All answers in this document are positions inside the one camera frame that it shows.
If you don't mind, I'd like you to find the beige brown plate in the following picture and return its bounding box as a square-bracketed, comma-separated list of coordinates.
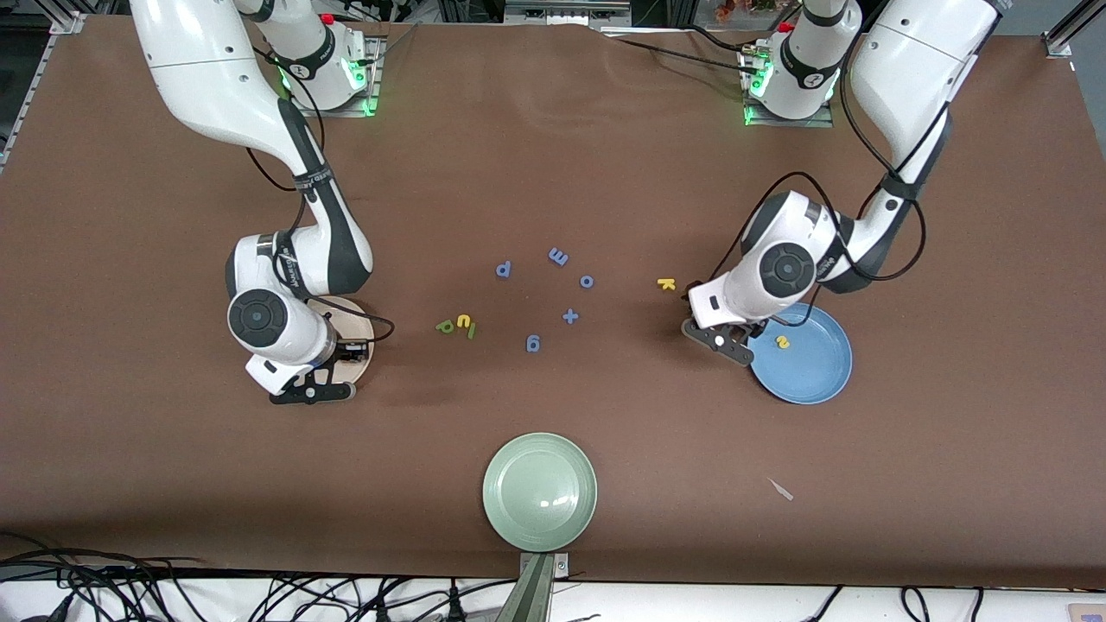
[307, 296, 376, 385]

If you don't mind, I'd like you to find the blue plate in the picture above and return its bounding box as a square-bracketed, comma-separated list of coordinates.
[747, 301, 854, 405]

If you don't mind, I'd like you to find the brown table cover sheet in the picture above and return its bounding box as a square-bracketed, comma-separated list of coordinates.
[0, 16, 1106, 590]

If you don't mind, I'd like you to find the pale green plate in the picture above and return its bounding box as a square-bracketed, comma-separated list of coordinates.
[482, 432, 599, 553]

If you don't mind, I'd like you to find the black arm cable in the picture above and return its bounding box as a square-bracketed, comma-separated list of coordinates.
[691, 35, 927, 329]
[246, 52, 395, 344]

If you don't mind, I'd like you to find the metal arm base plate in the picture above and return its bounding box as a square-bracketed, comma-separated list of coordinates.
[741, 43, 836, 129]
[289, 35, 386, 118]

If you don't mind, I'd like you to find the black base cable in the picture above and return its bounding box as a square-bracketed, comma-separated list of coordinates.
[683, 26, 770, 54]
[615, 36, 761, 74]

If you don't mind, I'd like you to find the grey metal camera post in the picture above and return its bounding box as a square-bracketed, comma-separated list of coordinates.
[494, 553, 571, 622]

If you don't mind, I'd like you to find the black cable tangle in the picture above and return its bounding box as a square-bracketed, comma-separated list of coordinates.
[0, 534, 511, 622]

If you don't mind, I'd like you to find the aluminium frame rail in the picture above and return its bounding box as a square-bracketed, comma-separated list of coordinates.
[1041, 0, 1106, 60]
[0, 0, 87, 174]

